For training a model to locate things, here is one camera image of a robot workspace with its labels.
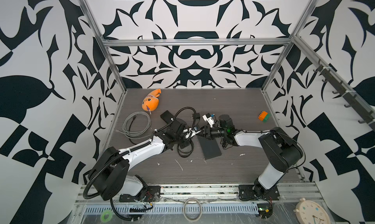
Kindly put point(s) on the orange and green toy brick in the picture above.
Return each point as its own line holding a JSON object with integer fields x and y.
{"x": 264, "y": 116}

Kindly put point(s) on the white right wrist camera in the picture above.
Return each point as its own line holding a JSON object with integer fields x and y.
{"x": 209, "y": 118}

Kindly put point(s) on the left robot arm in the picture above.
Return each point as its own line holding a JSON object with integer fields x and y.
{"x": 109, "y": 176}

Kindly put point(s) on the black network switch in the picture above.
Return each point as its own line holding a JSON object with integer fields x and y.
{"x": 167, "y": 117}

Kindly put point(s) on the black rectangular box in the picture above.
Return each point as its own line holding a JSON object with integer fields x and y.
{"x": 210, "y": 148}

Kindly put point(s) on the orange plush toy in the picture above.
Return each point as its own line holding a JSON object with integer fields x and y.
{"x": 151, "y": 101}

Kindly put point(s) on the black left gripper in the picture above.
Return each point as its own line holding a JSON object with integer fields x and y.
{"x": 185, "y": 144}

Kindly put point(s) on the white analog clock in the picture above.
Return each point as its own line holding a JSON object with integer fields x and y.
{"x": 310, "y": 212}

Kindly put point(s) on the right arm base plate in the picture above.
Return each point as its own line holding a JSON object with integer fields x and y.
{"x": 257, "y": 192}

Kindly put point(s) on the black wall hook rail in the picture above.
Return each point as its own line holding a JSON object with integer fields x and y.
{"x": 352, "y": 97}

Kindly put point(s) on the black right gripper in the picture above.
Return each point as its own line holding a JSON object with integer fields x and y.
{"x": 208, "y": 132}

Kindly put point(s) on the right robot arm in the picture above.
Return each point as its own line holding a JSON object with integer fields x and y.
{"x": 282, "y": 151}

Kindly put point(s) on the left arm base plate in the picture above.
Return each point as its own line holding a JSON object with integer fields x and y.
{"x": 148, "y": 194}

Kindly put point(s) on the green tape roll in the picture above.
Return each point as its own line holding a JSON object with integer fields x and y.
{"x": 106, "y": 216}

